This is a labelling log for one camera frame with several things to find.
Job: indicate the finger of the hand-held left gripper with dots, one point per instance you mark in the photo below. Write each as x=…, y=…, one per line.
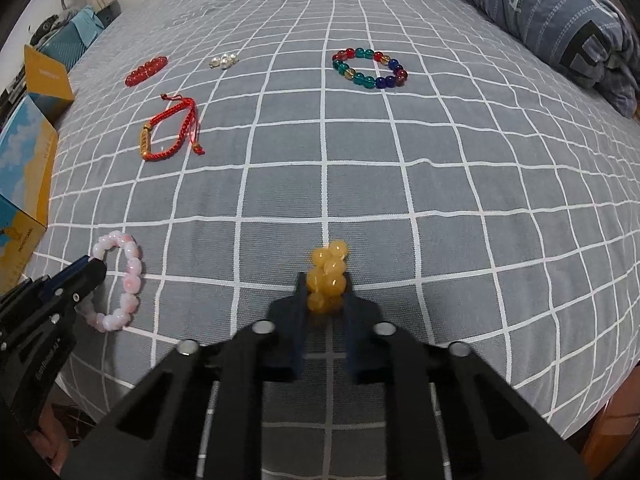
x=82, y=275

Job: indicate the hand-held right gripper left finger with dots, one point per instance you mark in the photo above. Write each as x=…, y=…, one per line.
x=299, y=310

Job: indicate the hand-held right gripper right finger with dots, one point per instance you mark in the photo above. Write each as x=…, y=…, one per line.
x=351, y=320

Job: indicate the yellow and blue cardboard box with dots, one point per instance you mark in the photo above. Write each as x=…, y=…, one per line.
x=27, y=160

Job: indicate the grey checked bed sheet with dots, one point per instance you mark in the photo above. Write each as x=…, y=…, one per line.
x=350, y=170

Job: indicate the light blue bag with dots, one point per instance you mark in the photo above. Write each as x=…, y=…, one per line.
x=75, y=35

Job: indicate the blue grey printed quilt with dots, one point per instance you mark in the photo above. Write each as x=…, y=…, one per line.
x=550, y=15

